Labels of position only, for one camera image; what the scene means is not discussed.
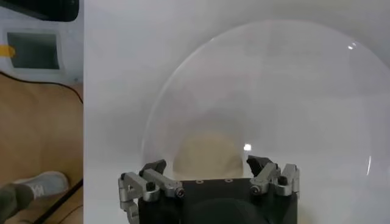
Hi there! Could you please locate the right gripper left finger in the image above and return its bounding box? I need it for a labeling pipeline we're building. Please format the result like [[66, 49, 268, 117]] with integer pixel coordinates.
[[118, 159, 186, 224]]

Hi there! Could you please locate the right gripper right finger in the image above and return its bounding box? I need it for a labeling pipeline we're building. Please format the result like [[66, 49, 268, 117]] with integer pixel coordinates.
[[246, 155, 301, 197]]

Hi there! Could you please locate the white round plate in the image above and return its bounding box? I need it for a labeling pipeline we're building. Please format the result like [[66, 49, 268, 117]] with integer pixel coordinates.
[[140, 19, 390, 224]]

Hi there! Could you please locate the grey sneaker shoe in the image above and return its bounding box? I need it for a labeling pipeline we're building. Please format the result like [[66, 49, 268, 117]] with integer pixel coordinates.
[[13, 170, 70, 201]]

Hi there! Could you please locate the dark grey trouser leg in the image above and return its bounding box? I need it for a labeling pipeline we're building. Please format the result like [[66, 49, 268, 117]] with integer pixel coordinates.
[[0, 182, 34, 224]]

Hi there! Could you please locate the white panel with dark window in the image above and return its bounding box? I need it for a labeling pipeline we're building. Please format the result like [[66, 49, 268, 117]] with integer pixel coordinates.
[[0, 5, 85, 85]]

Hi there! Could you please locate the yellow tag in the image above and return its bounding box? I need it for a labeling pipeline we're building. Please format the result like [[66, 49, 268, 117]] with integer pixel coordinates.
[[0, 44, 16, 58]]

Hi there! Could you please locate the black rounded object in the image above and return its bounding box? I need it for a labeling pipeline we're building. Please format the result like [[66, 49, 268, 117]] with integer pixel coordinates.
[[0, 0, 80, 23]]

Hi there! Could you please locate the thick black diagonal cable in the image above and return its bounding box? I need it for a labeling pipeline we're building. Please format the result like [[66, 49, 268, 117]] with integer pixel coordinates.
[[32, 178, 84, 224]]

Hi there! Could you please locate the thin black floor cable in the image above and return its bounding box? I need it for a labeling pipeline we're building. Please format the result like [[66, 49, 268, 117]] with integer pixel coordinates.
[[0, 70, 84, 105]]

